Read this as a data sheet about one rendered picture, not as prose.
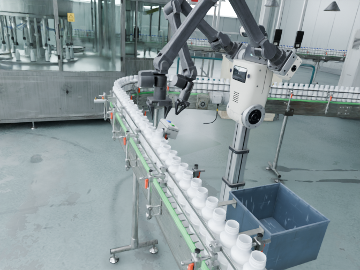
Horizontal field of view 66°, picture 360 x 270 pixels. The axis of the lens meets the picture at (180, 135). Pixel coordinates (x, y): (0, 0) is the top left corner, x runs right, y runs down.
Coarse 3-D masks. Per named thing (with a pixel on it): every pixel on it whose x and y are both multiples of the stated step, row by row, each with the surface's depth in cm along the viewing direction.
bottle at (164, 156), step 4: (164, 148) 121; (168, 148) 121; (164, 152) 121; (168, 152) 121; (160, 156) 122; (164, 156) 121; (164, 160) 121; (160, 164) 123; (164, 164) 122; (160, 172) 125
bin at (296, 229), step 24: (240, 192) 135; (264, 192) 141; (288, 192) 138; (240, 216) 125; (264, 216) 148; (288, 216) 139; (312, 216) 125; (288, 240) 111; (312, 240) 118; (288, 264) 118
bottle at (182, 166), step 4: (180, 164) 108; (184, 164) 109; (180, 168) 107; (184, 168) 106; (188, 168) 107; (176, 172) 110; (180, 172) 107; (176, 176) 108; (180, 176) 107; (176, 180) 108; (180, 180) 107; (176, 188) 109; (176, 192) 109; (176, 196) 110
